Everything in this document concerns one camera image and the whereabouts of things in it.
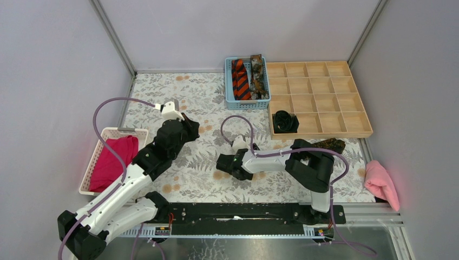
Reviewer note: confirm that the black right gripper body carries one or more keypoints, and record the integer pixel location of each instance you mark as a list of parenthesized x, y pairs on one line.
[(244, 178)]

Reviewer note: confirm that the red cloth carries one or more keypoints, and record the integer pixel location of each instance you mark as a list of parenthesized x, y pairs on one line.
[(108, 168)]

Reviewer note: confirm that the black gold patterned tie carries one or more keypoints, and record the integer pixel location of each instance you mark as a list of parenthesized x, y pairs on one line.
[(333, 144)]

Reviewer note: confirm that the brown camouflage tie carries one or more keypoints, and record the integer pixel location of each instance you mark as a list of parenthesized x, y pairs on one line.
[(257, 86)]

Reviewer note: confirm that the blue plastic basket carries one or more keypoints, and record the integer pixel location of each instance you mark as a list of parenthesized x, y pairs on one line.
[(233, 104)]

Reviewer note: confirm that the floral patterned tablecloth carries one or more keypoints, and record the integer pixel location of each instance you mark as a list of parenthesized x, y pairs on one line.
[(193, 176)]

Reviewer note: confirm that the pink cloth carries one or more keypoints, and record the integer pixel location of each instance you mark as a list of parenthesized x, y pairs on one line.
[(379, 183)]

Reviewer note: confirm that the white plastic basket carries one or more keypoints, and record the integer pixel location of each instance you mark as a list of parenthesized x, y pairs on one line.
[(110, 133)]

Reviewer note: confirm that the orange navy striped tie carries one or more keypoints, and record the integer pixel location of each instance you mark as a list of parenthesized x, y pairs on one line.
[(240, 82)]

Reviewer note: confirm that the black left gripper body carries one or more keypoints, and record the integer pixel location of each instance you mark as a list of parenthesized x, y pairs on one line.
[(190, 125)]

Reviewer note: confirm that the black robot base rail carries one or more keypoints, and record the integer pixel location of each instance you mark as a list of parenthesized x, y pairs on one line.
[(198, 219)]

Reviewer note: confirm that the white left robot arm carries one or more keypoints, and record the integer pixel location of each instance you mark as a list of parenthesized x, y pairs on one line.
[(90, 229)]

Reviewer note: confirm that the dark green rolled tie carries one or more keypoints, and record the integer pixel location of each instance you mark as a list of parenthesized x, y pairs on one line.
[(285, 122)]

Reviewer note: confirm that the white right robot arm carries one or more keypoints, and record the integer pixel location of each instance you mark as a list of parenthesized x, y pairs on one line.
[(312, 169)]

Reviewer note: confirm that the wooden compartment tray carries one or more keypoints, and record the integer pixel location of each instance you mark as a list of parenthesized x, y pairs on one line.
[(321, 95)]

